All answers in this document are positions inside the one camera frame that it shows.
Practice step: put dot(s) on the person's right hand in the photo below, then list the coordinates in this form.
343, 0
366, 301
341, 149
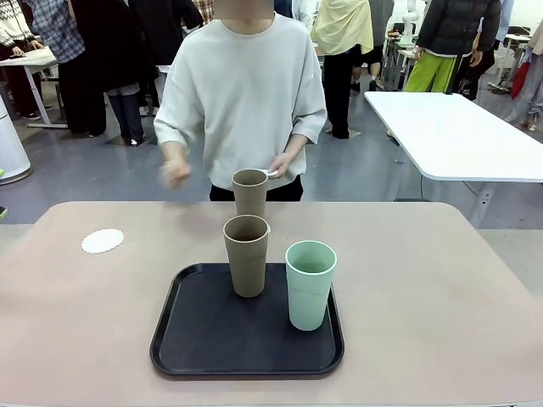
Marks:
175, 173

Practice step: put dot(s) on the tan brown tall cup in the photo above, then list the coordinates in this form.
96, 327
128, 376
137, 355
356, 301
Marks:
248, 271
249, 195

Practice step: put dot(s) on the person in lime trousers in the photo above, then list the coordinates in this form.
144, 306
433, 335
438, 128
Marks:
454, 25

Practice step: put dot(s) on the person in black coat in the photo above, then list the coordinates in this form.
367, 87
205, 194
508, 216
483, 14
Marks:
114, 51

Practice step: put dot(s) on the red bag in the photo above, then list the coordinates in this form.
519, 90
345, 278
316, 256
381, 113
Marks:
519, 80

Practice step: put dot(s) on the white background desk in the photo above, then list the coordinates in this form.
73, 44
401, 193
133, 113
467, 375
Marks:
25, 57

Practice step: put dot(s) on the person in white trousers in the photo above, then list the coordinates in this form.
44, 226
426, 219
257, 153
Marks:
165, 25

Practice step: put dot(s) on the large white table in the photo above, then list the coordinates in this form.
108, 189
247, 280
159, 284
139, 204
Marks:
458, 135

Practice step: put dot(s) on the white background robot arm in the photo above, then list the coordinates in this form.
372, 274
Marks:
409, 21

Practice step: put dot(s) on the white cylindrical appliance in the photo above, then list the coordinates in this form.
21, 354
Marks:
10, 140

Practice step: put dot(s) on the black plastic tray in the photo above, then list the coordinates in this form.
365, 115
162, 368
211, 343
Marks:
237, 339

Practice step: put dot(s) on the person in pale blue shirt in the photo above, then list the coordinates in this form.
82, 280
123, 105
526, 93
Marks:
507, 21

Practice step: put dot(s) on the person in patterned sweater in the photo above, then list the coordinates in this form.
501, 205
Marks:
10, 25

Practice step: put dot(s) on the mint green tall cup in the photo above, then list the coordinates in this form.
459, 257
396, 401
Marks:
311, 297

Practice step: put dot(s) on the person in dark clothes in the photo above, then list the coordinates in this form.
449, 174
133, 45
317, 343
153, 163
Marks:
477, 72

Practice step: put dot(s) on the person's left forearm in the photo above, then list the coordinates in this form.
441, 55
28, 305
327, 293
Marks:
297, 146

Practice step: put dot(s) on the person's left hand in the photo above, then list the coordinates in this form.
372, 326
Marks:
283, 165

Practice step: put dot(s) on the person in grey sweatshirt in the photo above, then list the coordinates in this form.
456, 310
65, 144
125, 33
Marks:
254, 85

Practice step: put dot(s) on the person's right forearm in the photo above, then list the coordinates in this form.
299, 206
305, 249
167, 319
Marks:
171, 150

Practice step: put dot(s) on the person in plaid shirt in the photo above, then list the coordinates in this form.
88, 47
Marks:
59, 29

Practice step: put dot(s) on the person in yellow jacket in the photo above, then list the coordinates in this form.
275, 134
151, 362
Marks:
339, 25

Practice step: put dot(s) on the white background workbench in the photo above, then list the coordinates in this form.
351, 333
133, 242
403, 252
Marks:
396, 55

